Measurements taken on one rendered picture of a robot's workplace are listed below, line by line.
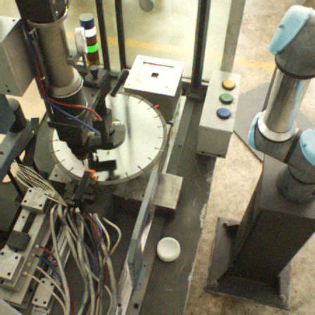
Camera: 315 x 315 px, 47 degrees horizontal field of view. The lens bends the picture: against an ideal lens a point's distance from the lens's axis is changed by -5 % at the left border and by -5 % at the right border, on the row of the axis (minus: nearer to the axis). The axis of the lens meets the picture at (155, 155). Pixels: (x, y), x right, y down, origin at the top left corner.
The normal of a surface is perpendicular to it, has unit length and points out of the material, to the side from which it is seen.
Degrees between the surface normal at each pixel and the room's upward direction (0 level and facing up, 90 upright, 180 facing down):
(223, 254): 0
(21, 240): 0
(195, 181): 0
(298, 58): 99
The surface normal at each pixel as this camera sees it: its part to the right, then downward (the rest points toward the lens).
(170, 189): 0.00, -0.58
